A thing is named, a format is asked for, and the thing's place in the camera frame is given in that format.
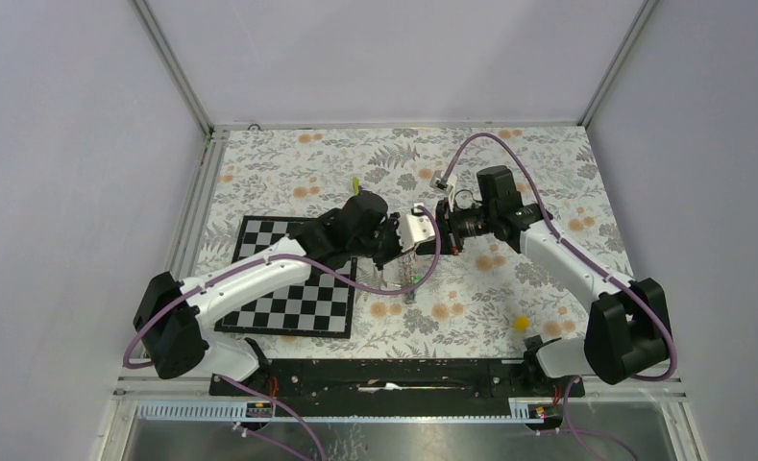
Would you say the floral patterned table mat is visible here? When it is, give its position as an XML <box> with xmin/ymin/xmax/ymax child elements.
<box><xmin>194</xmin><ymin>127</ymin><xmax>631</xmax><ymax>358</ymax></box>

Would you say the yellow cube block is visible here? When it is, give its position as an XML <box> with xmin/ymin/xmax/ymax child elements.
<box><xmin>513</xmin><ymin>316</ymin><xmax>531</xmax><ymax>333</ymax></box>

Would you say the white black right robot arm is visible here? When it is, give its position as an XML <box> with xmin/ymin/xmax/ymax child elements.
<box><xmin>431</xmin><ymin>165</ymin><xmax>672</xmax><ymax>396</ymax></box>

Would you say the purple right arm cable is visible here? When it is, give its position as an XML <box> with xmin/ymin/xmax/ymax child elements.
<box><xmin>440</xmin><ymin>132</ymin><xmax>679</xmax><ymax>461</ymax></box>

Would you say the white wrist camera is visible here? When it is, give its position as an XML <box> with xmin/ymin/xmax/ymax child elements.
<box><xmin>430</xmin><ymin>171</ymin><xmax>456</xmax><ymax>201</ymax></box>
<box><xmin>397</xmin><ymin>203</ymin><xmax>438</xmax><ymax>254</ymax></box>

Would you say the black white chessboard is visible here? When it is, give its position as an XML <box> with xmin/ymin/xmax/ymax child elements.
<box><xmin>214</xmin><ymin>215</ymin><xmax>355</xmax><ymax>339</ymax></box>

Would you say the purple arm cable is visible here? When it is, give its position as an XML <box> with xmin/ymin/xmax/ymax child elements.
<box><xmin>440</xmin><ymin>132</ymin><xmax>679</xmax><ymax>461</ymax></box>
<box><xmin>122</xmin><ymin>205</ymin><xmax>444</xmax><ymax>461</ymax></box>

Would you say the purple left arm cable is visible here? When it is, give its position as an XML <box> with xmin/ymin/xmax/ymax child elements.
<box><xmin>122</xmin><ymin>205</ymin><xmax>444</xmax><ymax>461</ymax></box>

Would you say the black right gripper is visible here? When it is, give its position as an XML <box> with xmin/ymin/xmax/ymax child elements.
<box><xmin>416</xmin><ymin>198</ymin><xmax>497</xmax><ymax>256</ymax></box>

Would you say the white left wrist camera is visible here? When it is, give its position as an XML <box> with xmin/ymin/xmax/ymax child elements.
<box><xmin>397</xmin><ymin>203</ymin><xmax>438</xmax><ymax>254</ymax></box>

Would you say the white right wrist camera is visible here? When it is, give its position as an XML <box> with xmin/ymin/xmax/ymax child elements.
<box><xmin>430</xmin><ymin>171</ymin><xmax>456</xmax><ymax>201</ymax></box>

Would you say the grey slotted cable duct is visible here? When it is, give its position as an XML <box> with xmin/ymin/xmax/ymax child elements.
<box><xmin>137</xmin><ymin>398</ymin><xmax>554</xmax><ymax>424</ymax></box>

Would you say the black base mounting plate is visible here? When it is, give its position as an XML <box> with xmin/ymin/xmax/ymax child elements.
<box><xmin>209</xmin><ymin>358</ymin><xmax>585</xmax><ymax>418</ymax></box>

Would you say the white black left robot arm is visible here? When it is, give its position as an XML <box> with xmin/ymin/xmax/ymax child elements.
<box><xmin>123</xmin><ymin>191</ymin><xmax>442</xmax><ymax>395</ymax></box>

